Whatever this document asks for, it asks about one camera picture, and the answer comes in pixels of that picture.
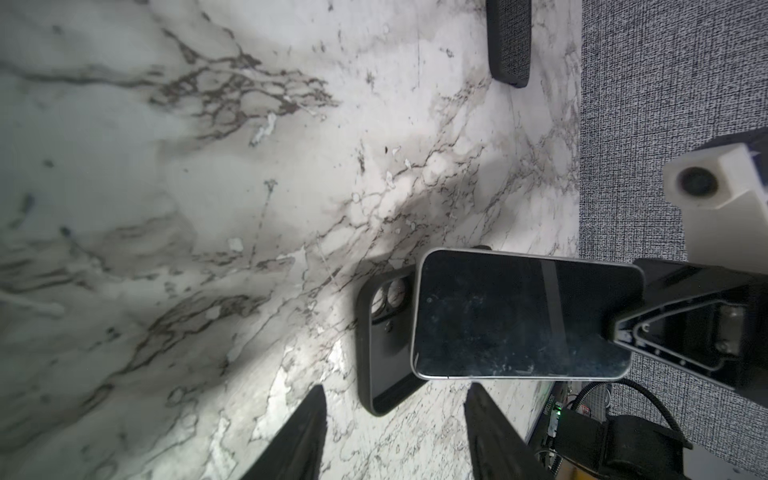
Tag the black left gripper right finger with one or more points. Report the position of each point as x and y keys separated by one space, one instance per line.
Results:
x=496 y=450

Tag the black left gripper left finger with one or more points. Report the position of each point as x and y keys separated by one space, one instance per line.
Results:
x=296 y=450

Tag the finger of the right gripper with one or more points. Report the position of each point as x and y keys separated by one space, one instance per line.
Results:
x=710 y=321

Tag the black phone with camera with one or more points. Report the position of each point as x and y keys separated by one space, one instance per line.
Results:
x=383 y=338

